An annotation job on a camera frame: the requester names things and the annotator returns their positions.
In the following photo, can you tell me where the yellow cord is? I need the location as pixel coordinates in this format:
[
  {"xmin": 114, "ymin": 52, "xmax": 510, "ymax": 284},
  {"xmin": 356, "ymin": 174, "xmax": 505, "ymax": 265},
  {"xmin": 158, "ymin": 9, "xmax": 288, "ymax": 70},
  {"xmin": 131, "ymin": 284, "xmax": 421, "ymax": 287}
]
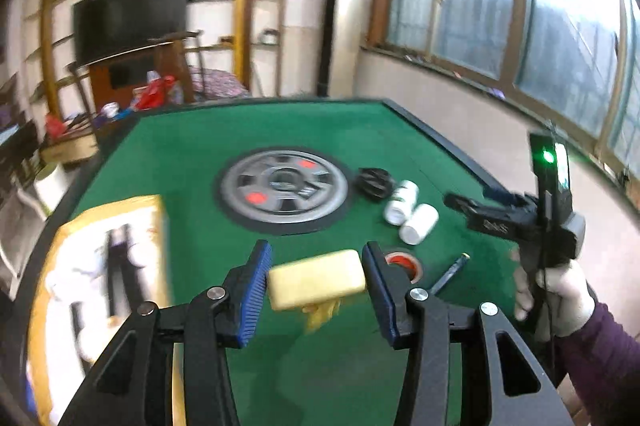
[{"xmin": 300, "ymin": 298, "xmax": 343, "ymax": 333}]

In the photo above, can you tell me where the tape roll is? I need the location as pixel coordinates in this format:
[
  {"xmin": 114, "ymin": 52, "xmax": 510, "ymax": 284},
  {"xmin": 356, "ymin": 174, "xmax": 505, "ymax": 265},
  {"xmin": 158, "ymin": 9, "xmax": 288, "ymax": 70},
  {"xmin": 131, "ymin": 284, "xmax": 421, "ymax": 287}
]
[{"xmin": 382, "ymin": 248, "xmax": 426, "ymax": 283}]

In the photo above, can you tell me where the red plastic bag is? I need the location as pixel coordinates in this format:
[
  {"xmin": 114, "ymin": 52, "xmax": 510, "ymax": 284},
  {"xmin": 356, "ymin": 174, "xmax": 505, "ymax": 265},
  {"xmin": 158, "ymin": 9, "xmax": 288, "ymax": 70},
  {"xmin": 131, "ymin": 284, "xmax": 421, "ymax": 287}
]
[{"xmin": 135, "ymin": 76, "xmax": 177, "ymax": 111}]

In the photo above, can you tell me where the white standing air conditioner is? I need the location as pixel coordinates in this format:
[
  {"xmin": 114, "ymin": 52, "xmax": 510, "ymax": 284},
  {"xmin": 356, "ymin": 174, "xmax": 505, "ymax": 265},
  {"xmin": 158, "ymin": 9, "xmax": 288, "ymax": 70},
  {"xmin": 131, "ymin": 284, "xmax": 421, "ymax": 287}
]
[{"xmin": 316, "ymin": 0, "xmax": 368, "ymax": 97}]

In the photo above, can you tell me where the grey round table hub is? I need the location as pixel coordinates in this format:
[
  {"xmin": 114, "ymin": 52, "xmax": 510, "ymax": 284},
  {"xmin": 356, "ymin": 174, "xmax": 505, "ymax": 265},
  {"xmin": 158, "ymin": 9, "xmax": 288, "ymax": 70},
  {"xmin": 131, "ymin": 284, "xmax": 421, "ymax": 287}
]
[{"xmin": 215, "ymin": 147, "xmax": 353, "ymax": 237}]

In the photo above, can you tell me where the black television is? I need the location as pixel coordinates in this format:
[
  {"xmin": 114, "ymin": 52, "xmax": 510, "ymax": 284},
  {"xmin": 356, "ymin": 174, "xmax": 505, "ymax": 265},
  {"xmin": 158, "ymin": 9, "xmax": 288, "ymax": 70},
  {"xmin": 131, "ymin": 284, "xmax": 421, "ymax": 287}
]
[{"xmin": 72, "ymin": 0, "xmax": 190, "ymax": 67}]

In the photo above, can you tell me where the plain white bottle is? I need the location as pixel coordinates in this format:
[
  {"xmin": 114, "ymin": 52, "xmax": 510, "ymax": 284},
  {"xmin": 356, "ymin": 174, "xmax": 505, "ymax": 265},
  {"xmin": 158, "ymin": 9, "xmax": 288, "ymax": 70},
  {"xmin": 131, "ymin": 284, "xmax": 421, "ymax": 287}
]
[{"xmin": 399, "ymin": 204, "xmax": 440, "ymax": 245}]

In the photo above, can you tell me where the patterned cushion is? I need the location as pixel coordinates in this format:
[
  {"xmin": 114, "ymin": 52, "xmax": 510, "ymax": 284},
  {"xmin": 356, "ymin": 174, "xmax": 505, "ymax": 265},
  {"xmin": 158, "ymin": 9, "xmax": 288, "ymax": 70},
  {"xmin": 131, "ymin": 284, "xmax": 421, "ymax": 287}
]
[{"xmin": 190, "ymin": 68, "xmax": 251, "ymax": 100}]

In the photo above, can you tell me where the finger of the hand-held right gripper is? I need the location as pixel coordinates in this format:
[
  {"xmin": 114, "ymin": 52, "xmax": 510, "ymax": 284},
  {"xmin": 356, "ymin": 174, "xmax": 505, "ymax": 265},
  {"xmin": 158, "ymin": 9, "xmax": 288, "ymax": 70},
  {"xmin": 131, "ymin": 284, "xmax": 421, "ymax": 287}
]
[
  {"xmin": 444, "ymin": 192, "xmax": 481, "ymax": 219},
  {"xmin": 482, "ymin": 187, "xmax": 537, "ymax": 209}
]

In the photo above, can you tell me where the person's right forearm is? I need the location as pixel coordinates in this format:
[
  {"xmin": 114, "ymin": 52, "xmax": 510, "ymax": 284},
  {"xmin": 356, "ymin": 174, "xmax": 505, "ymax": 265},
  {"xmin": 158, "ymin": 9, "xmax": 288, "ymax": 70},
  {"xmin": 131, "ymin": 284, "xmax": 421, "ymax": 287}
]
[{"xmin": 552, "ymin": 301, "xmax": 640, "ymax": 413}]

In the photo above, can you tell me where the white bottle green label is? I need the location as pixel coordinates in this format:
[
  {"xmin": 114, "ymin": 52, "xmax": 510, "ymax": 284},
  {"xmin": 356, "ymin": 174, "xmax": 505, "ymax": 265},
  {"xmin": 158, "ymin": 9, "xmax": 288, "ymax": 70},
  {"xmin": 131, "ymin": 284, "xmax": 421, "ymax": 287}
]
[{"xmin": 384, "ymin": 180, "xmax": 420, "ymax": 227}]

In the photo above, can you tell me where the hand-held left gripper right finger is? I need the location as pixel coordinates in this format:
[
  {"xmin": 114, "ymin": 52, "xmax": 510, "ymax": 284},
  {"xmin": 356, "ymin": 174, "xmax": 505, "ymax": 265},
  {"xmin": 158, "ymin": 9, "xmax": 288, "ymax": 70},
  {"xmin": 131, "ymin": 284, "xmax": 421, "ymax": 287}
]
[{"xmin": 361, "ymin": 241, "xmax": 576, "ymax": 426}]

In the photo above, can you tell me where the pale yellow case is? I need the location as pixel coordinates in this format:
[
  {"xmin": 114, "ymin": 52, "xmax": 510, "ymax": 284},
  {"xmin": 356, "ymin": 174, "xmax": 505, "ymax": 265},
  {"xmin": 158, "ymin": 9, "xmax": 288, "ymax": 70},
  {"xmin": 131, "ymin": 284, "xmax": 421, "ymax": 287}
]
[{"xmin": 267, "ymin": 249, "xmax": 367, "ymax": 311}]

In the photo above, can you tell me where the person's right hand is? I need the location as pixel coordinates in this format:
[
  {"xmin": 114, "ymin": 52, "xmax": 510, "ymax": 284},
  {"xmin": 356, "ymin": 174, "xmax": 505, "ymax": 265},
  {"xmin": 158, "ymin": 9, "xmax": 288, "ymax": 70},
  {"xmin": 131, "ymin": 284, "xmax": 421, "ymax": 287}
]
[{"xmin": 510, "ymin": 248, "xmax": 597, "ymax": 340}]

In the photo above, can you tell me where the black pen gold tip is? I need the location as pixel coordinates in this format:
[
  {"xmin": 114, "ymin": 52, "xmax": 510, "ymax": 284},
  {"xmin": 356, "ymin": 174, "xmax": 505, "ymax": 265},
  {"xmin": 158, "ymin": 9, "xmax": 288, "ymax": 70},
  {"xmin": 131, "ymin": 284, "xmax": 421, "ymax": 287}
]
[{"xmin": 429, "ymin": 252, "xmax": 471, "ymax": 295}]

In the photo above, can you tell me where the box with yellow tape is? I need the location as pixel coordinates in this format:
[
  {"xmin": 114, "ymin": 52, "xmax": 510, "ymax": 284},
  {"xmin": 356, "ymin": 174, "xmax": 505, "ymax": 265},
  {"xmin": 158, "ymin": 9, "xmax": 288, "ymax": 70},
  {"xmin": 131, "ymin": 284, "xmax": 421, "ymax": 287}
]
[{"xmin": 27, "ymin": 195, "xmax": 173, "ymax": 426}]

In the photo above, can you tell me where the wall shelving unit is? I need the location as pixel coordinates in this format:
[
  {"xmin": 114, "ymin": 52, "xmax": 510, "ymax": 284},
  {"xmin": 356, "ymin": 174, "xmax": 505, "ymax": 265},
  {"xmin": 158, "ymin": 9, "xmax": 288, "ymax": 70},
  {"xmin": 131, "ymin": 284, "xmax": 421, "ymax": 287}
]
[{"xmin": 182, "ymin": 0, "xmax": 291, "ymax": 99}]

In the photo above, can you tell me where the wooden chair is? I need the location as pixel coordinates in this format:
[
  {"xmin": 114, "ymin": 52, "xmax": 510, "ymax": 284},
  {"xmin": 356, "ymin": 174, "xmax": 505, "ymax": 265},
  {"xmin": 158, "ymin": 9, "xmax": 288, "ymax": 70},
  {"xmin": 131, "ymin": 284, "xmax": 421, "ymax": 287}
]
[{"xmin": 148, "ymin": 30, "xmax": 206, "ymax": 104}]

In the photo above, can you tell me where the black round wheel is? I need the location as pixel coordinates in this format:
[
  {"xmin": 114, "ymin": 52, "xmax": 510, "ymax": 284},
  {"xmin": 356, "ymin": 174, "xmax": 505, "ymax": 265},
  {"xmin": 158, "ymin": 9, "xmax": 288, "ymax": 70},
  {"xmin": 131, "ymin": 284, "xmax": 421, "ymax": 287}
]
[{"xmin": 354, "ymin": 167, "xmax": 396, "ymax": 201}]

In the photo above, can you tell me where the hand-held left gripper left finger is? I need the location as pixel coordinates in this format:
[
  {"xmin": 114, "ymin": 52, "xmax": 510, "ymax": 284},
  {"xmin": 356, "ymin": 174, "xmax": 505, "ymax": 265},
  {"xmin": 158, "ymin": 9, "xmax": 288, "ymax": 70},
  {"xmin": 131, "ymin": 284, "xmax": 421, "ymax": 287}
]
[{"xmin": 57, "ymin": 240, "xmax": 273, "ymax": 426}]

